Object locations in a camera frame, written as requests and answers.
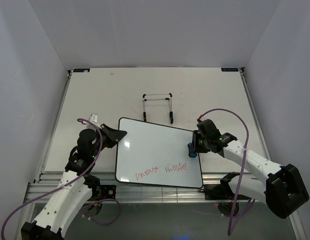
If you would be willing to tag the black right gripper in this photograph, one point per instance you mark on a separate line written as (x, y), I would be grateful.
(196, 134)

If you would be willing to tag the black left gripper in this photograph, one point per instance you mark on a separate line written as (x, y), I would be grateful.
(114, 135)

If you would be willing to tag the blue bone-shaped whiteboard eraser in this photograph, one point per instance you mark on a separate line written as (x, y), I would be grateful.
(191, 152)

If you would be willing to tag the white whiteboard black frame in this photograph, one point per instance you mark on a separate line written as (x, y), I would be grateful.
(157, 155)

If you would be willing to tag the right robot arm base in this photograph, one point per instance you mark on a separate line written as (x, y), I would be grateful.
(221, 191)

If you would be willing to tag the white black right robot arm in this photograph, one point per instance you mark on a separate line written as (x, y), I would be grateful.
(280, 187)

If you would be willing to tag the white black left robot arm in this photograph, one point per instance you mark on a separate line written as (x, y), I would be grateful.
(77, 189)

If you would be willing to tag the metal whiteboard stand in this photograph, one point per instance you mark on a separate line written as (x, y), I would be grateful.
(158, 99)

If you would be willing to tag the blue label right corner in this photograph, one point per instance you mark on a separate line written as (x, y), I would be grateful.
(229, 69)

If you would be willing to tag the blue label corner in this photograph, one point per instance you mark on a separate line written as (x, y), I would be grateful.
(81, 70)
(229, 69)

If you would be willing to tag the blue label left corner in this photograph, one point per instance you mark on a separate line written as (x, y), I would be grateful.
(81, 70)

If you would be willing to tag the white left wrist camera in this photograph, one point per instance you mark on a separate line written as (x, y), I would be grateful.
(93, 119)

